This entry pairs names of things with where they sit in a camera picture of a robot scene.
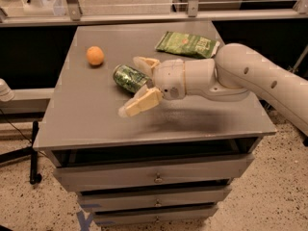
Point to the metal railing frame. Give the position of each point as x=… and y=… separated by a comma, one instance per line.
x=82, y=12

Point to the green chip bag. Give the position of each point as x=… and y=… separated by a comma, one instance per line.
x=188, y=45

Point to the bottom grey drawer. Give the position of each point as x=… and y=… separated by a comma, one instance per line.
x=154, y=215

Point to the orange fruit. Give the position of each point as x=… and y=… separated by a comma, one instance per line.
x=95, y=55

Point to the grey drawer cabinet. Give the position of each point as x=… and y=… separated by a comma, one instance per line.
x=81, y=126

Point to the middle grey drawer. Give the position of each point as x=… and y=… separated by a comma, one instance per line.
x=153, y=198

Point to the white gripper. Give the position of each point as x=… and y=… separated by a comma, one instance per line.
x=168, y=77

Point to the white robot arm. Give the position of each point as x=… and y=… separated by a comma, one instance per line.
x=231, y=75

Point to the white cylindrical object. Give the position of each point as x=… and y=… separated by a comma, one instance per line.
x=6, y=94

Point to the grey drawer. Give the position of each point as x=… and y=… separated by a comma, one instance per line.
x=153, y=198
x=152, y=173
x=154, y=215

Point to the black stand legs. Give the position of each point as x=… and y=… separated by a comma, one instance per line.
x=35, y=177

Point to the top grey drawer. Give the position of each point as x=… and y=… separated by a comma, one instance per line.
x=152, y=173

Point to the green soda can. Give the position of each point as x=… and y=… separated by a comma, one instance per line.
x=129, y=78

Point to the blue tape mark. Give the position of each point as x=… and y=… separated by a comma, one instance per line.
x=86, y=221

